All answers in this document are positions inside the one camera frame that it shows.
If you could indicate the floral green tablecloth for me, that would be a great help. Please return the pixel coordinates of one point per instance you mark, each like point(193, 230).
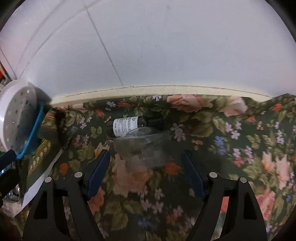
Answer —
point(231, 135)

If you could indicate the blue plastic basin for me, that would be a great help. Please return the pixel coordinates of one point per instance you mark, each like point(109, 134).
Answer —
point(34, 141)

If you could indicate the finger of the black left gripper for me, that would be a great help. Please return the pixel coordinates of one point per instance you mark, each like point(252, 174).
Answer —
point(9, 176)

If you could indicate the white perforated colander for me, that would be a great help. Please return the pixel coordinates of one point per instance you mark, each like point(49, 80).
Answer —
point(19, 108)

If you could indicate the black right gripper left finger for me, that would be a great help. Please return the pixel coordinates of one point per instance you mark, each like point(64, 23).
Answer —
point(47, 219)

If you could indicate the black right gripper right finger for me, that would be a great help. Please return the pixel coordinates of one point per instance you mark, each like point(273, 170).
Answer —
point(243, 220)

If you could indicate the small dark labelled bottle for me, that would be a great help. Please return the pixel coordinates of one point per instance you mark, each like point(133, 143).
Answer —
point(121, 126)

